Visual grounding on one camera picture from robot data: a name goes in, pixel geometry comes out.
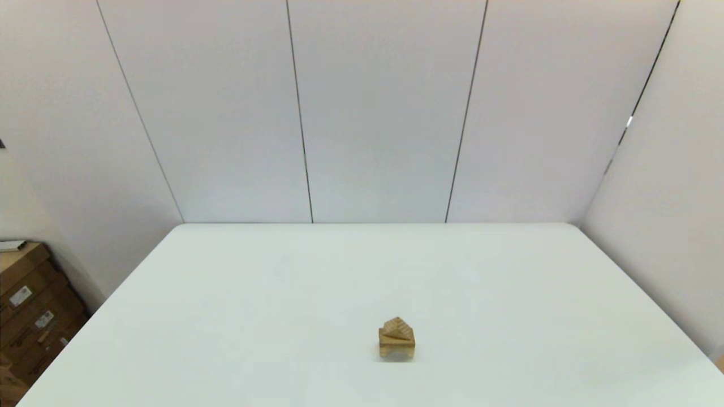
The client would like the arched wooden building block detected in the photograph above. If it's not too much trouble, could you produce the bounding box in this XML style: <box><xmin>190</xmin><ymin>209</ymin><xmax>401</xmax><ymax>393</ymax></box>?
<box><xmin>380</xmin><ymin>344</ymin><xmax>416</xmax><ymax>361</ymax></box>

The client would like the triangular wooden building block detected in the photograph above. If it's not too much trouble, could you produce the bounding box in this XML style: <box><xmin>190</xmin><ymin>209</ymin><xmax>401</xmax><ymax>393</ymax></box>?
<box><xmin>382</xmin><ymin>317</ymin><xmax>415</xmax><ymax>341</ymax></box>

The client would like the rectangular wooden building block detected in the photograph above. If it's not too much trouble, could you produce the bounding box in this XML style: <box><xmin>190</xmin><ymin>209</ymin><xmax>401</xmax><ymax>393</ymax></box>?
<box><xmin>378</xmin><ymin>330</ymin><xmax>416</xmax><ymax>348</ymax></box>

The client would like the labelled brown cardboard box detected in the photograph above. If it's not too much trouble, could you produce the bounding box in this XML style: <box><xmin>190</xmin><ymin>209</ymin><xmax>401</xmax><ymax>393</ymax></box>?
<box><xmin>0</xmin><ymin>243</ymin><xmax>67</xmax><ymax>311</ymax></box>
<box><xmin>0</xmin><ymin>282</ymin><xmax>85</xmax><ymax>348</ymax></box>
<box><xmin>6</xmin><ymin>317</ymin><xmax>91</xmax><ymax>386</ymax></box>

